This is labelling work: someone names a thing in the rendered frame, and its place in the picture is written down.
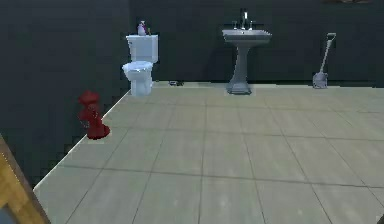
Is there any silver sink faucet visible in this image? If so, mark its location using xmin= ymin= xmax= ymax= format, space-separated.
xmin=231 ymin=11 xmax=258 ymax=31

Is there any grey toilet brush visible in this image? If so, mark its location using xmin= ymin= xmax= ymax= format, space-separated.
xmin=312 ymin=32 xmax=337 ymax=90

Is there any wooden framed door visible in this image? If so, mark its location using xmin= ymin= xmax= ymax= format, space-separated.
xmin=0 ymin=133 xmax=52 ymax=224

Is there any white toilet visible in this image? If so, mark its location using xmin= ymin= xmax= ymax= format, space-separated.
xmin=121 ymin=34 xmax=159 ymax=97

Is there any pink spray bottle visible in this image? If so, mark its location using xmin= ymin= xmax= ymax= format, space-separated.
xmin=137 ymin=20 xmax=148 ymax=37

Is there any grey pedestal sink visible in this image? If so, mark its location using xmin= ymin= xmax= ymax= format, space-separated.
xmin=221 ymin=28 xmax=273 ymax=96

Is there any red fire hydrant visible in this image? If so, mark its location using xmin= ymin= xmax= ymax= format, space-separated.
xmin=77 ymin=89 xmax=111 ymax=141

